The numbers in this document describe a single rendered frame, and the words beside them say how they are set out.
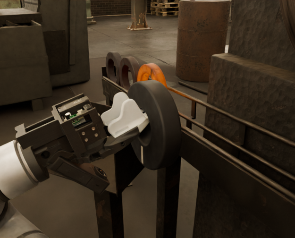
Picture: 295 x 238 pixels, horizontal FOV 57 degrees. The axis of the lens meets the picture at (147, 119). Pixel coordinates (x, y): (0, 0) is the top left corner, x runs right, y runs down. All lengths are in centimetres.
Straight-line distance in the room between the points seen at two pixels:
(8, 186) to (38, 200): 122
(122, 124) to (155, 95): 7
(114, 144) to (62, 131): 8
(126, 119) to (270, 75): 35
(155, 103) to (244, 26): 42
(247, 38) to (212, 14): 241
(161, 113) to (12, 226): 27
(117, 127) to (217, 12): 283
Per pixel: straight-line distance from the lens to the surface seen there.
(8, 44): 250
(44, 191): 168
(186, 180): 166
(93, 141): 42
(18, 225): 47
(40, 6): 300
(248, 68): 68
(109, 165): 75
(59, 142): 42
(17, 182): 41
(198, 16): 315
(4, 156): 41
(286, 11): 49
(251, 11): 75
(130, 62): 109
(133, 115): 43
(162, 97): 41
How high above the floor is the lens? 104
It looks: 26 degrees down
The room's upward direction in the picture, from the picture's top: straight up
